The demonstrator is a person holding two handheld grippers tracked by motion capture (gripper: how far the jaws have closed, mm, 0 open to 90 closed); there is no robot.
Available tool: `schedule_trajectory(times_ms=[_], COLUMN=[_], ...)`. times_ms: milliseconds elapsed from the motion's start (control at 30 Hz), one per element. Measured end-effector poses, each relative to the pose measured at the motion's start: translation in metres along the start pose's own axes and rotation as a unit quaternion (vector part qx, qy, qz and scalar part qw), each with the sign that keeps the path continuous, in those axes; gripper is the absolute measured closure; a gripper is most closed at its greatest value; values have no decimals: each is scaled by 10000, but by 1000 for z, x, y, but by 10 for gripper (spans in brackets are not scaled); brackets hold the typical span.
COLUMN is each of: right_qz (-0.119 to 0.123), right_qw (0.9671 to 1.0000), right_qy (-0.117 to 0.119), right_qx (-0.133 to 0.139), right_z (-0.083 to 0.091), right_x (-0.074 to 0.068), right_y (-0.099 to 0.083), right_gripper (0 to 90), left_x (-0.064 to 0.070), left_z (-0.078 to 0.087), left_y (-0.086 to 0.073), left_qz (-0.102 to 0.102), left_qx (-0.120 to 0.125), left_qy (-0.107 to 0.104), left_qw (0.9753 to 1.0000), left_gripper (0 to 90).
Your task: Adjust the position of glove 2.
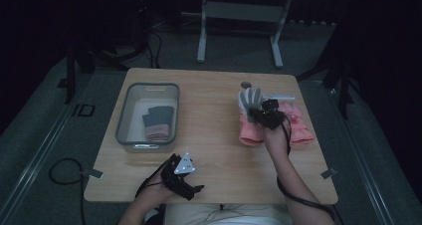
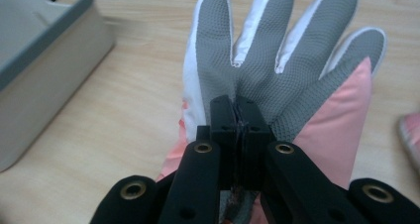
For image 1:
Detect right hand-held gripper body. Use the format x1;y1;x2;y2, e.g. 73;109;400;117
257;93;297;130

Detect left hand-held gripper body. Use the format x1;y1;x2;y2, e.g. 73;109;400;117
160;151;197;201

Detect pink ski glove grey palm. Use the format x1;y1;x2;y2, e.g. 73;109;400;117
237;87;267;147

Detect grey knit glove pink cuff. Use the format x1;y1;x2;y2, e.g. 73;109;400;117
141;112;156;137
147;105;175;141

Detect grey plastic bin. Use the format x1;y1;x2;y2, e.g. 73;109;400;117
114;82;181;154

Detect person's left hand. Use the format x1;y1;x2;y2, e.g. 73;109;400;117
141;176;178;204

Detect person's right hand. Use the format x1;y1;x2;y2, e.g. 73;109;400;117
263;123;291;157

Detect pink ski glove red print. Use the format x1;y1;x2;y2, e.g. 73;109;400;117
278;100;316;145

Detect person's beige trousers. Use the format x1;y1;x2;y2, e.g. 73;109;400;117
163;203;293;225

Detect grey tape tab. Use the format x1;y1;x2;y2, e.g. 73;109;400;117
81;167;105;180
319;167;339;180

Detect right hand-held gripper cable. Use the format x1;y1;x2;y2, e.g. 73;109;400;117
276;113;344;225

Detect hand-held gripper cable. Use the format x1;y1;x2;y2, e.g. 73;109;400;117
276;113;344;225
134;158;175;199

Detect left hand-held gripper cable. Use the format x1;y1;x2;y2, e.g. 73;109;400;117
134;158;175;199

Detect black camera stand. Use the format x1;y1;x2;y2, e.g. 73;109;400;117
296;15;359;120
57;0;163;106

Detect white metal desk frame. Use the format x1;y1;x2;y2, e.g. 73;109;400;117
196;0;296;70

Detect metal floor rail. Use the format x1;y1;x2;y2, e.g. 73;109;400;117
0;70;98;225
317;80;397;225

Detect black floor cable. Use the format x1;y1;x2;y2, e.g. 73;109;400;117
48;157;88;225

